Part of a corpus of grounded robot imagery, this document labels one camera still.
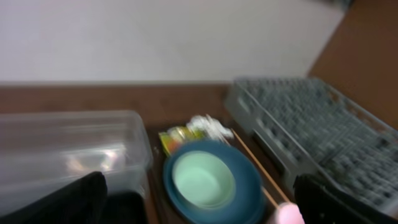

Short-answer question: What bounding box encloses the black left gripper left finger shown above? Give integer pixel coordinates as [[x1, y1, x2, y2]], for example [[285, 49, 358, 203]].
[[1, 171, 108, 224]]

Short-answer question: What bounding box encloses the clear plastic bin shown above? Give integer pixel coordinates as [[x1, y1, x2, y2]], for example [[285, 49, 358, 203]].
[[1, 111, 152, 215]]

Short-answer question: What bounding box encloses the mint green bowl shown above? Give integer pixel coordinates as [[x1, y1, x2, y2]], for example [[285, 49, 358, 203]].
[[172, 151, 236, 210]]

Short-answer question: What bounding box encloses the blue plate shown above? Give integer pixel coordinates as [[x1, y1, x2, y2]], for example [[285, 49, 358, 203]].
[[162, 140, 265, 223]]

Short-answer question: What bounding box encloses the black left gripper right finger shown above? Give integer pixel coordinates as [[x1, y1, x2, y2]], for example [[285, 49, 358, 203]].
[[293, 174, 382, 224]]

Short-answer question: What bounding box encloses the brown serving tray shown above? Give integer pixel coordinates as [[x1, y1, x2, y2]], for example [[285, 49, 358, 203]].
[[146, 119, 295, 224]]

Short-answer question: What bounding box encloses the yellow green snack wrapper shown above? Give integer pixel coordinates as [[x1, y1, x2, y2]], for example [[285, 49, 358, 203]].
[[159, 126, 206, 156]]

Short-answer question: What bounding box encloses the crumpled white tissue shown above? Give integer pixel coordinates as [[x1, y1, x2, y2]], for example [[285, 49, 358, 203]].
[[186, 114, 234, 141]]

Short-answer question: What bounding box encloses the grey dishwasher rack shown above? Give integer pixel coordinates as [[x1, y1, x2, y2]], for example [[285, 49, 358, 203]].
[[225, 78, 397, 217]]

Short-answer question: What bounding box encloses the black plastic tray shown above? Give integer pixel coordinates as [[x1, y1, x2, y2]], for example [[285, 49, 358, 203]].
[[99, 192, 148, 224]]

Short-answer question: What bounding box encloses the wooden chopstick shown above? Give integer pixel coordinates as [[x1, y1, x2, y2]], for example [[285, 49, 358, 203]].
[[232, 129, 290, 202], [222, 138, 278, 208]]

